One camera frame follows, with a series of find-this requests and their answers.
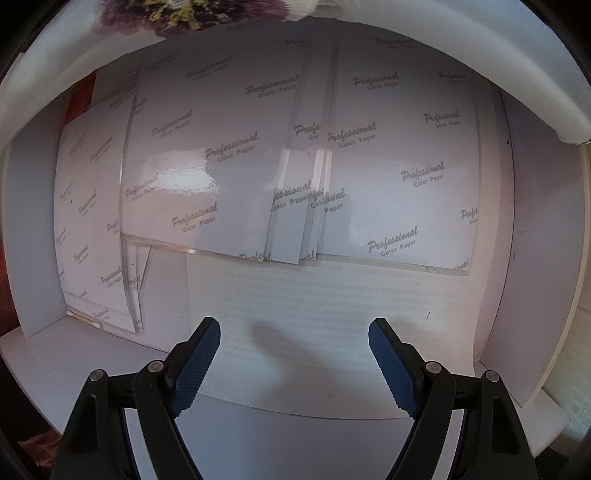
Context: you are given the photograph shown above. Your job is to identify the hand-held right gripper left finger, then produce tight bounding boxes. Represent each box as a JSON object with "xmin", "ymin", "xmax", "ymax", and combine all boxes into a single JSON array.
[{"xmin": 48, "ymin": 316, "xmax": 221, "ymax": 480}]

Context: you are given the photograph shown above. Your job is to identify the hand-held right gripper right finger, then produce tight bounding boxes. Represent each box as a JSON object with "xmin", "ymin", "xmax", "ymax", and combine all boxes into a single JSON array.
[{"xmin": 368, "ymin": 318, "xmax": 546, "ymax": 480}]

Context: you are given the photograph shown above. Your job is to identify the plain white text paper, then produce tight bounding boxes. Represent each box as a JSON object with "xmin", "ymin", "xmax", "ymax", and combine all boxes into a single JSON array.
[{"xmin": 185, "ymin": 251, "xmax": 485, "ymax": 407}]

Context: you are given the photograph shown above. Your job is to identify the white cotton swab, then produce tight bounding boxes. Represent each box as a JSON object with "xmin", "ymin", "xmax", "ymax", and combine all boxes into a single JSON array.
[{"xmin": 66, "ymin": 310, "xmax": 112, "ymax": 329}]

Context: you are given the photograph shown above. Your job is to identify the stack of glossy paper sheets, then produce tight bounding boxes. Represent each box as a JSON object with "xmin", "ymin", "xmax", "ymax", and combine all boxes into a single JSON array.
[{"xmin": 54, "ymin": 30, "xmax": 483, "ymax": 335}]

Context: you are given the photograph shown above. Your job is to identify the white floral embroidered cloth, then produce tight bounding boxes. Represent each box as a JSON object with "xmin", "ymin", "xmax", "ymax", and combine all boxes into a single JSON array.
[{"xmin": 0, "ymin": 0, "xmax": 591, "ymax": 148}]

